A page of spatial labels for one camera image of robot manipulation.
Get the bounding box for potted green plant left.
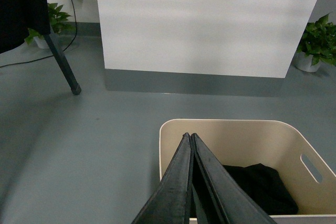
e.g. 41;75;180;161
25;3;76;49

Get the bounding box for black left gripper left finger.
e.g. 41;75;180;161
132;133;193;223

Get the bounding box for black floor cable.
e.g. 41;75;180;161
0;0;78;68

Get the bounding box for potted green plant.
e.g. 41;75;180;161
295;14;335;73
25;3;76;49

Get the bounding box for beige plastic laundry hamper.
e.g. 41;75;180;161
159;119;335;223

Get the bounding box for potted green plant right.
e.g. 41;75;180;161
295;14;335;73

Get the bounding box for black clothes in hamper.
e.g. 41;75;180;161
193;163;299;219

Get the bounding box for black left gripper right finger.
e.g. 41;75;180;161
191;133;275;223

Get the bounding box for black hanging garment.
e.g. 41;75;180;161
1;0;50;53

